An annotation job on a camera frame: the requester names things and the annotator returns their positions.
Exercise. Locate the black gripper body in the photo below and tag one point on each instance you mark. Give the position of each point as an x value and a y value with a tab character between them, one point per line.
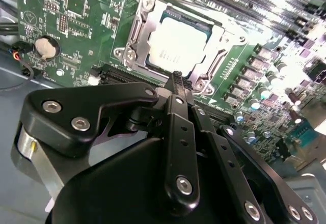
114	188

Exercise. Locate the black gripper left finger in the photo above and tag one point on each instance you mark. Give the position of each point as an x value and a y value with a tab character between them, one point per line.
63	117

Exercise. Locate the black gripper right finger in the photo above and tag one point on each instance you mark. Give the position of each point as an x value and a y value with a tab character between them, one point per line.
229	163

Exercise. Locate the silver CPU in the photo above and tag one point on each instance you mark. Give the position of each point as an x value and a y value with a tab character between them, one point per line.
178	40

